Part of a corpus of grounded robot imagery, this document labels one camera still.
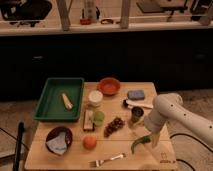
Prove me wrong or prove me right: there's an orange fruit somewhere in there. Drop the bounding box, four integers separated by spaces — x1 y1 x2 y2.
83 135 97 150

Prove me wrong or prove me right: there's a green pepper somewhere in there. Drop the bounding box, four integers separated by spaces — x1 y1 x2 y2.
131 135 151 154

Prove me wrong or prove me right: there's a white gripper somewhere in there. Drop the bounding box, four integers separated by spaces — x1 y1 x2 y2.
144 111 165 148

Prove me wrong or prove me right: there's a black pole left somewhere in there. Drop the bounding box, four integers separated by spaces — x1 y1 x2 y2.
12 122 24 171

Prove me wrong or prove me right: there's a purple grape bunch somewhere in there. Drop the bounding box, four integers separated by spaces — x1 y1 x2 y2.
104 117 125 137

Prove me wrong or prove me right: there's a white lidded container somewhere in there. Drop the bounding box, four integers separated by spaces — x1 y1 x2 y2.
88 90 103 107

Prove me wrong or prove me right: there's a dark brown bowl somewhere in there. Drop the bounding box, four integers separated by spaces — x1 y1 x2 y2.
45 126 72 153

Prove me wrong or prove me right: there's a green cup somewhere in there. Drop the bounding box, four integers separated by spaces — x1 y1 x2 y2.
93 111 105 127

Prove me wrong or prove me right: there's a brown white sandwich block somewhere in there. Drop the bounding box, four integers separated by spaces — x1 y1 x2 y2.
83 110 94 131

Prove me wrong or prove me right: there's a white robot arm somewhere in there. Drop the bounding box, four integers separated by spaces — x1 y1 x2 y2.
144 93 213 148

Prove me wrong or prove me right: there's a blue sponge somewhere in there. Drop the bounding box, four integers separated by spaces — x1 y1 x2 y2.
127 90 145 100

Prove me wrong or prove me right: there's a dark metal cup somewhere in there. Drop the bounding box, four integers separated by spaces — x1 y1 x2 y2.
131 107 144 123

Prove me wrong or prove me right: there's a black handled white tool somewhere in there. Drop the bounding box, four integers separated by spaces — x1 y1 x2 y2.
123 99 153 109

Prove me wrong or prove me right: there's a yellow corn piece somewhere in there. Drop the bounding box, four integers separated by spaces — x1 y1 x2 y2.
62 93 73 110

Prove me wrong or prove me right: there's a green plastic tray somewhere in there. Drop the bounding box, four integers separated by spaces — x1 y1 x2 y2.
34 78 84 122

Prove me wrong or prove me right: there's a grey blue cloth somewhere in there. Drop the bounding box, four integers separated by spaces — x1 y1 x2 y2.
46 132 67 155

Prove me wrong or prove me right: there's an orange bowl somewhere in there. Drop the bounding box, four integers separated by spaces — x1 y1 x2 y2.
97 77 120 96

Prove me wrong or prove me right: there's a black cable right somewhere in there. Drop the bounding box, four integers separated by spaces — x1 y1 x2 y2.
169 132 213 171

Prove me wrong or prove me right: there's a silver fork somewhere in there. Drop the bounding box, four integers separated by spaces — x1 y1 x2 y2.
89 153 126 167

